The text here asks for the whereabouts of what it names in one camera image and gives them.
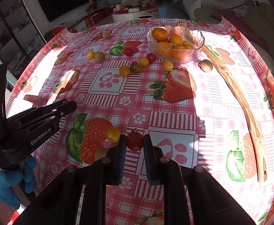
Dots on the blue gloved left hand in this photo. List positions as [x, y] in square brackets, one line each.
[8, 179]

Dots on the glass fruit bowl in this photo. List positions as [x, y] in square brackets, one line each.
[183, 44]

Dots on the round coffee table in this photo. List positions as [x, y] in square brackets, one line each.
[151, 11]

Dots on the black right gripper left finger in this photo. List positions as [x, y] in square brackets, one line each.
[114, 169]

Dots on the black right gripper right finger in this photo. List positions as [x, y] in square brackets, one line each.
[156, 170]

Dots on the red plastic stool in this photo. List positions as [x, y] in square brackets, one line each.
[57, 30]

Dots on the dark red cherry tomato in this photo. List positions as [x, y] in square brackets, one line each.
[134, 140]

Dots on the wooden tongs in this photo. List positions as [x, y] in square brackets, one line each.
[252, 124]

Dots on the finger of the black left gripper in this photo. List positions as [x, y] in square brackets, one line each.
[35, 115]

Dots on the white sofa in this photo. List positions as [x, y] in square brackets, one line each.
[201, 10]

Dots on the strawberry pattern tablecloth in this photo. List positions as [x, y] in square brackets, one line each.
[190, 114]

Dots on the brown round fruit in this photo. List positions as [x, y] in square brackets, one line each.
[206, 65]

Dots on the orange kumquat in bowl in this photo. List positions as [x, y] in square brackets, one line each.
[159, 34]

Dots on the green-brown round fruit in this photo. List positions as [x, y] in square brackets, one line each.
[99, 57]

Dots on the yellow cherry tomato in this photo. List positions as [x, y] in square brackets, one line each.
[168, 66]
[90, 54]

